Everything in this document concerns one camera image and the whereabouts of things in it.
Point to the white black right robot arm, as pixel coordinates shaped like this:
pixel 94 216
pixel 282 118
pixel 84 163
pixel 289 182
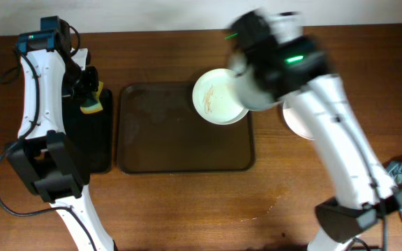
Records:
pixel 365 193

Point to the brown plastic tray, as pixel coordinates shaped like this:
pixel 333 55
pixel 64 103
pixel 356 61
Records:
pixel 159 131

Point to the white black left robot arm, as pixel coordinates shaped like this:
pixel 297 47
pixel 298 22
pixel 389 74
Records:
pixel 65 136

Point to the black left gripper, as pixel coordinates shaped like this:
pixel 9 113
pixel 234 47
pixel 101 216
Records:
pixel 88 89

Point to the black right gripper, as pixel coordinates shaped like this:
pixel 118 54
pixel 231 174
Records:
pixel 275 51

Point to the yellow green sponge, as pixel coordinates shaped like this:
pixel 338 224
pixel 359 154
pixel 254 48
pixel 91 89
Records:
pixel 92 103

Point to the black plastic tray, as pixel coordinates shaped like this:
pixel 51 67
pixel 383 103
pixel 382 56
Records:
pixel 91 133

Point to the light blue plate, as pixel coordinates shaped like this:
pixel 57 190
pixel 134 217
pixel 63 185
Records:
pixel 246 89

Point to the cream white plate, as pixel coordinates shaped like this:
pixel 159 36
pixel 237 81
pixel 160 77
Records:
pixel 214 97

